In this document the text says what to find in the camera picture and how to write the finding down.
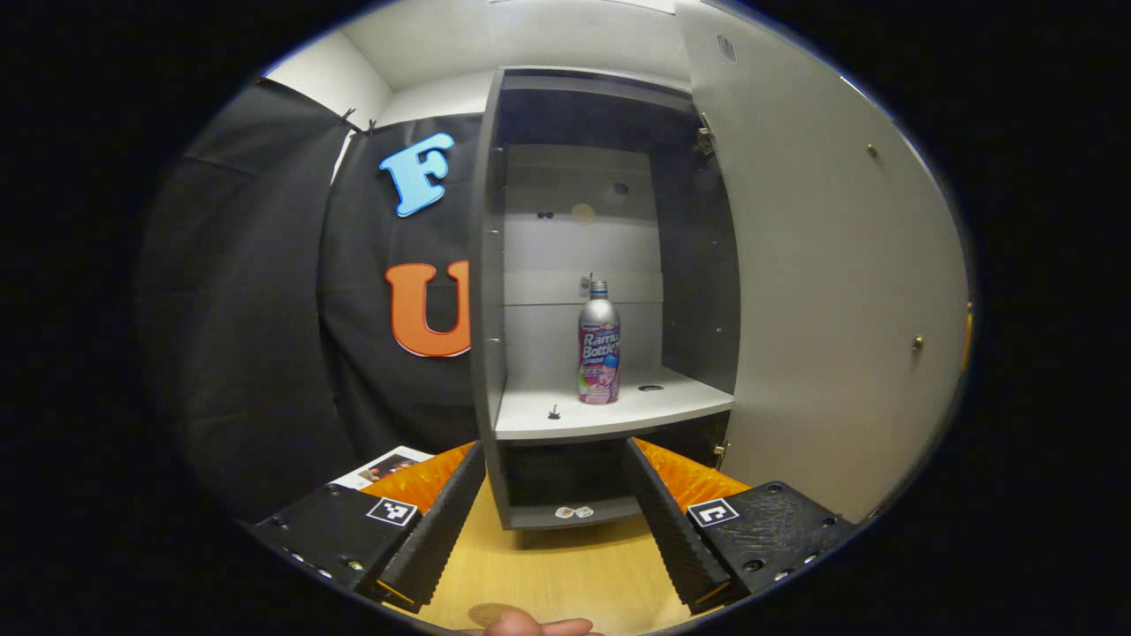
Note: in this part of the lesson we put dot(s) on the round brown coaster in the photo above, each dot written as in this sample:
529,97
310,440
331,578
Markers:
490,611

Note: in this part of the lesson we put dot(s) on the silver bottle with pink label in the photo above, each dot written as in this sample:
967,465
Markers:
599,353

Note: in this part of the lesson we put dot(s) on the white printed leaflet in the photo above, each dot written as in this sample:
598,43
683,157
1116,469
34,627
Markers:
380,468

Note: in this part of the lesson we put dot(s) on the black backdrop cloth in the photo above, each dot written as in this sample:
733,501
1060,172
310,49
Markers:
265,309

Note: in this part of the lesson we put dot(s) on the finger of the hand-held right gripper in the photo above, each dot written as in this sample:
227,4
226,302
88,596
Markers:
968,336

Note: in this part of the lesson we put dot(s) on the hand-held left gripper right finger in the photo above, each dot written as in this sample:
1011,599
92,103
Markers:
663,521

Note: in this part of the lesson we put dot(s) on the metal door hinge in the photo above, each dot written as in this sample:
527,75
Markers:
704,137
722,450

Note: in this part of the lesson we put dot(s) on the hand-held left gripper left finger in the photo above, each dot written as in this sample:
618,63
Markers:
442,530

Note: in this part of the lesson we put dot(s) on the grey cabinet door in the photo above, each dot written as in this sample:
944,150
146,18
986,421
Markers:
822,265

